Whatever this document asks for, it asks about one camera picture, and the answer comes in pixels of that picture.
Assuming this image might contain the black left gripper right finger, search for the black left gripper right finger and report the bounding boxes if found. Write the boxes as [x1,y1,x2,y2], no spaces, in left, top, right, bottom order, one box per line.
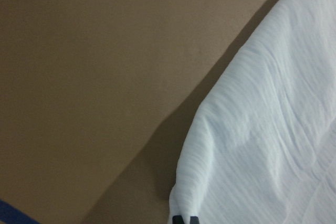
[190,216,199,224]

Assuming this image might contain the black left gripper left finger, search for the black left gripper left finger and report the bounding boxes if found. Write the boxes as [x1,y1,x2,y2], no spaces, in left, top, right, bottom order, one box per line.
[172,215,182,224]

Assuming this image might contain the light blue button shirt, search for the light blue button shirt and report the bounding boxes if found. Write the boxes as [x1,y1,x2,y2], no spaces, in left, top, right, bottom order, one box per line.
[169,0,335,223]

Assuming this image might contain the brown paper table cover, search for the brown paper table cover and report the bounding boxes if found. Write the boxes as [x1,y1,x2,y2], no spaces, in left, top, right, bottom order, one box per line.
[1,0,278,223]

